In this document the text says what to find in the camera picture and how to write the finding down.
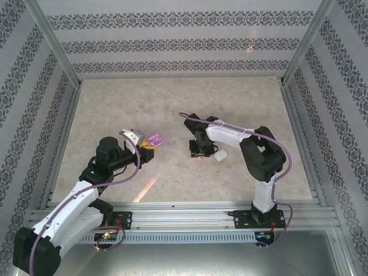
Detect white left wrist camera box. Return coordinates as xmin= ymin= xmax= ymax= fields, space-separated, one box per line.
xmin=121 ymin=128 xmax=145 ymax=148

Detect grey metal sheet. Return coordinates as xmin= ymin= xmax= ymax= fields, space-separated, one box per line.
xmin=17 ymin=229 xmax=355 ymax=276

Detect aluminium table side rail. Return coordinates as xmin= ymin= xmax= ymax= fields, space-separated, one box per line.
xmin=39 ymin=83 xmax=83 ymax=209
xmin=279 ymin=83 xmax=328 ymax=207

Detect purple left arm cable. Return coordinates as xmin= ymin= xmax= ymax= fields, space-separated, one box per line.
xmin=28 ymin=129 xmax=143 ymax=274

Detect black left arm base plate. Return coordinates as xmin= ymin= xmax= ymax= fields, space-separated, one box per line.
xmin=112 ymin=210 xmax=134 ymax=231

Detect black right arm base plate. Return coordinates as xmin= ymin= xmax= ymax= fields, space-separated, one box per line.
xmin=229 ymin=209 xmax=286 ymax=230

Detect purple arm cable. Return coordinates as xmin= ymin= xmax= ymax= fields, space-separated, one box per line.
xmin=28 ymin=129 xmax=143 ymax=274
xmin=178 ymin=112 xmax=294 ymax=250

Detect purple earbud charging case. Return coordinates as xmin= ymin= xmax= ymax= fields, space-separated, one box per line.
xmin=147 ymin=132 xmax=165 ymax=148

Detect aluminium mounting rail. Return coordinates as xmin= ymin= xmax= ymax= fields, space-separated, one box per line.
xmin=28 ymin=200 xmax=338 ymax=231

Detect slotted grey cable duct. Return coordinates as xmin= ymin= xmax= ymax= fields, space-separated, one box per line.
xmin=76 ymin=231 xmax=277 ymax=244

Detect aluminium frame post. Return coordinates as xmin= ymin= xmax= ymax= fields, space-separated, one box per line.
xmin=279 ymin=0 xmax=338 ymax=86
xmin=27 ymin=0 xmax=83 ymax=87

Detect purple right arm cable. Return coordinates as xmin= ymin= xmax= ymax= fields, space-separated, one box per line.
xmin=178 ymin=112 xmax=294 ymax=250

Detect white earbud charging case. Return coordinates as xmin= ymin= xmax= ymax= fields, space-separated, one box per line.
xmin=213 ymin=148 xmax=229 ymax=162

